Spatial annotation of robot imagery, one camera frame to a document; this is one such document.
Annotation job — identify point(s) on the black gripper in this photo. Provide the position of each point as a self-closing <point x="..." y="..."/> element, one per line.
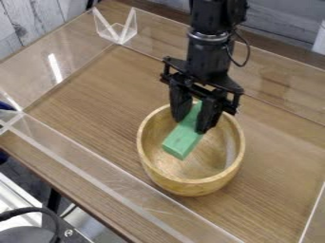
<point x="200" y="77"/>

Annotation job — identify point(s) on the green rectangular block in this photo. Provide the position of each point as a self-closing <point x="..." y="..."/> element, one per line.
<point x="182" y="139"/>

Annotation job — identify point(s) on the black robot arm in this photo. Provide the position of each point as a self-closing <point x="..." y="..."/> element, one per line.
<point x="215" y="16"/>

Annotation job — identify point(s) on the brown wooden bowl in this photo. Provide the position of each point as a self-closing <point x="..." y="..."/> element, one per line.
<point x="211" y="164"/>

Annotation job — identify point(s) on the black table leg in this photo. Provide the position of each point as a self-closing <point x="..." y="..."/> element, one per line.
<point x="53" y="201"/>

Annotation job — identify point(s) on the clear acrylic enclosure wall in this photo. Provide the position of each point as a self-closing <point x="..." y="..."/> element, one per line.
<point x="84" y="85"/>

